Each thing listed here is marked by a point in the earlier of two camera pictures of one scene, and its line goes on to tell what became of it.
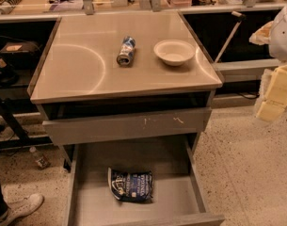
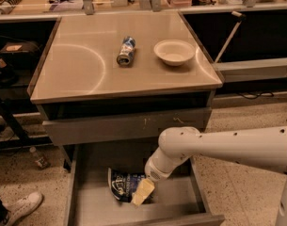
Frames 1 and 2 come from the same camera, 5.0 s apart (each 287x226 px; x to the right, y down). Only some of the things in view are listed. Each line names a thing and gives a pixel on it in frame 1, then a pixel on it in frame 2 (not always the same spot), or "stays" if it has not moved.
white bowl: (174, 52) stays
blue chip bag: (131, 186) stays
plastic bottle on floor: (39, 159) stays
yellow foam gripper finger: (279, 94) to (154, 171)
